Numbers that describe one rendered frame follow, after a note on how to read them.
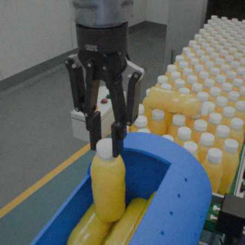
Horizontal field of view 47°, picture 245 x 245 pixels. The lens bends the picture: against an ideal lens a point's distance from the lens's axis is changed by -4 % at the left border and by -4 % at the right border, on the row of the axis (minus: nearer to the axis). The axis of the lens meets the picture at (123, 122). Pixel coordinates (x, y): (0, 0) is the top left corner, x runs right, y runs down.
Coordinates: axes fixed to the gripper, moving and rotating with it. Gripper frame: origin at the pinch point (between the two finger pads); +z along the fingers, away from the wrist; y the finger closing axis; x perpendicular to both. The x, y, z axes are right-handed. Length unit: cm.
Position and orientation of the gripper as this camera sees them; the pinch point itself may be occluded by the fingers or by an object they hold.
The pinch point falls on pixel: (106, 134)
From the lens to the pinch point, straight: 52.3
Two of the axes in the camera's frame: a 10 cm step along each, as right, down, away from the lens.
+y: 9.0, 2.5, -3.6
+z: 0.0, 8.2, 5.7
